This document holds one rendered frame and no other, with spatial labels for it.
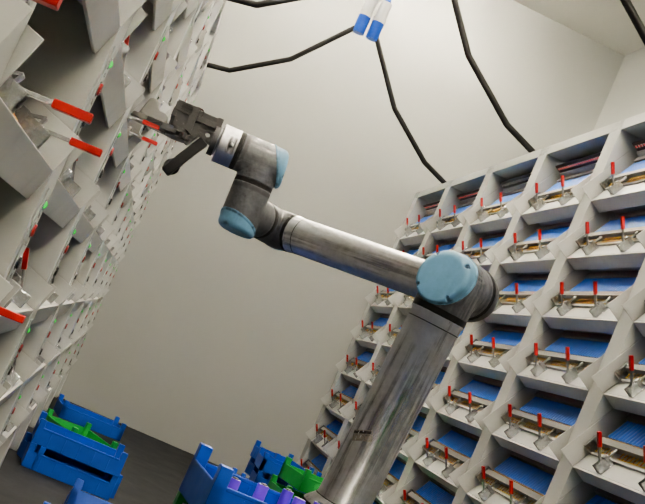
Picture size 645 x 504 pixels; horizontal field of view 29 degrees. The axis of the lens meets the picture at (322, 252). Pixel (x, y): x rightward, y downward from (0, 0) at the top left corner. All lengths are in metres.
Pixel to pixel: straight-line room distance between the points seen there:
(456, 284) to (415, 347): 0.15
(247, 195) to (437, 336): 0.59
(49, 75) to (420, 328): 1.18
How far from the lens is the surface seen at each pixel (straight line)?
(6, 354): 2.23
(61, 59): 1.54
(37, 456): 4.13
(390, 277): 2.73
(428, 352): 2.49
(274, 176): 2.84
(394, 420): 2.50
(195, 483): 1.87
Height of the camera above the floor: 0.65
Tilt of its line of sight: 5 degrees up
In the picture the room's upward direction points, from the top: 24 degrees clockwise
